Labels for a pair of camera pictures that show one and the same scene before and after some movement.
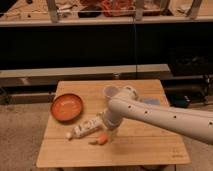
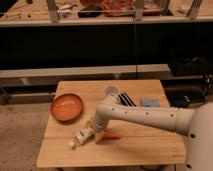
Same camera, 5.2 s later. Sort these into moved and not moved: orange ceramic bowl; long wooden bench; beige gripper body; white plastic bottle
Moved: white plastic bottle; beige gripper body
Not moved: long wooden bench; orange ceramic bowl
